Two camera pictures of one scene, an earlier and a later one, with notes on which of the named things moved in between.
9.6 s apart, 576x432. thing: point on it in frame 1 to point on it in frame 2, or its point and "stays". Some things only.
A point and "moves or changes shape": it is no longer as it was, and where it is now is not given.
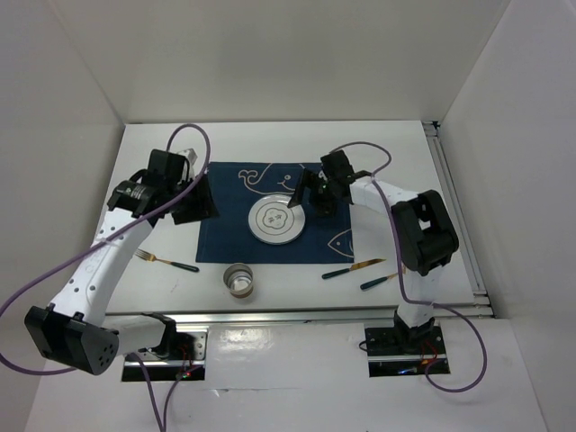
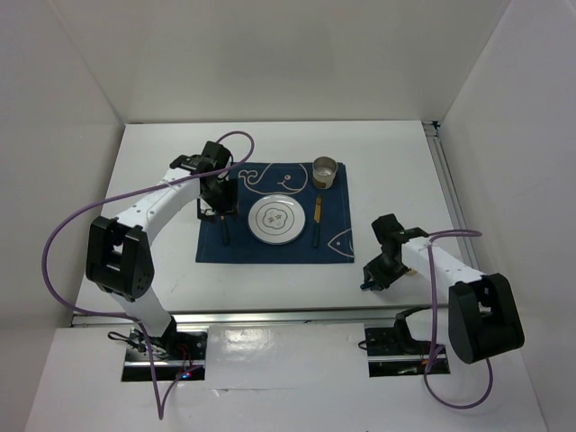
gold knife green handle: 356,265 to 318,219
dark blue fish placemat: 228,238 stays
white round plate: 272,221 stays
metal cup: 238,278 moves or changes shape
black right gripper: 325,209 to 382,281
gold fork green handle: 150,257 to 225,231
